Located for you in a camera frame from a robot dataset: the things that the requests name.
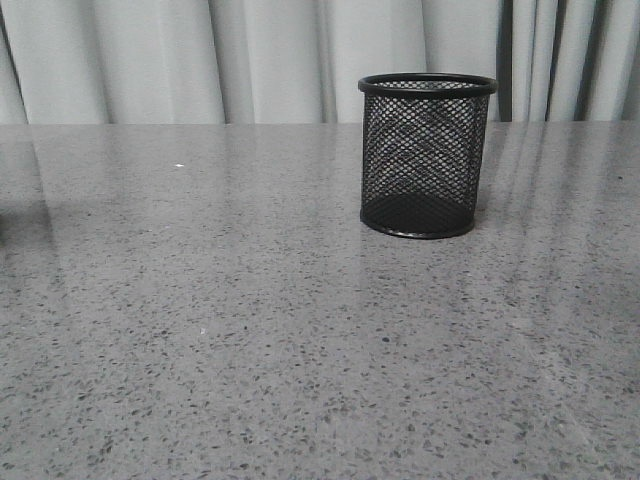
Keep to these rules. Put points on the black mesh pen bucket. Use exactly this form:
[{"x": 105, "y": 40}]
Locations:
[{"x": 423, "y": 143}]

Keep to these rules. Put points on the white pleated curtain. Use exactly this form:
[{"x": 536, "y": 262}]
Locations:
[{"x": 98, "y": 62}]

